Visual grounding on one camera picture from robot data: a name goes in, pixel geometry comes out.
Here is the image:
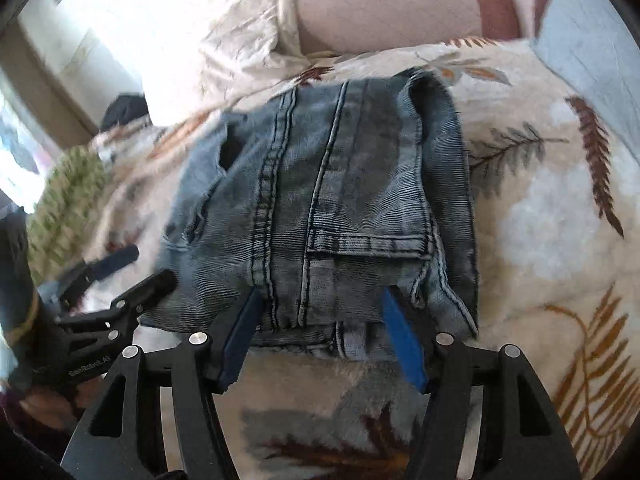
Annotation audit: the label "brown wooden door frame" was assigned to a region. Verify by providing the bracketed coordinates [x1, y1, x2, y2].
[0, 10, 101, 151]

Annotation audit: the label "leaf print blanket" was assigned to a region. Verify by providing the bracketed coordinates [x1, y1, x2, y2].
[30, 35, 640, 480]

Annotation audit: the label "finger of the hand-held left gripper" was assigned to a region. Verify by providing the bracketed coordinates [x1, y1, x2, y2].
[54, 269, 177, 346]
[52, 244, 141, 306]

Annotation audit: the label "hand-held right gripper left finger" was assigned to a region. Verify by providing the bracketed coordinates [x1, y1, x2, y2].
[60, 287, 264, 480]

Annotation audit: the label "person's left hand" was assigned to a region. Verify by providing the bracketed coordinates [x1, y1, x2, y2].
[17, 386, 81, 431]

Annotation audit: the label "black cloth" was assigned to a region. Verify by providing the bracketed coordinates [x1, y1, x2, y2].
[100, 92, 151, 131]

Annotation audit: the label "pink padded headboard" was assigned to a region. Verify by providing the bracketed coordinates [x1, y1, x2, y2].
[295, 0, 561, 56]

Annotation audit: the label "light blue pillow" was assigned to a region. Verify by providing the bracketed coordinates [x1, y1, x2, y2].
[530, 0, 640, 111]

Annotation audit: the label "blue denim pants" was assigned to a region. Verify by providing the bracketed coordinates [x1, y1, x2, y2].
[139, 67, 480, 361]

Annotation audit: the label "white floral pillow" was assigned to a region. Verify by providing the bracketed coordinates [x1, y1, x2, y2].
[142, 0, 306, 126]

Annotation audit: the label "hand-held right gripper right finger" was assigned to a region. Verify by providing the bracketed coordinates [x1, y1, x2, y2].
[381, 287, 583, 480]

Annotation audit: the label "green patterned quilt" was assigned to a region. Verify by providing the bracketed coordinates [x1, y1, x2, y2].
[27, 147, 108, 281]

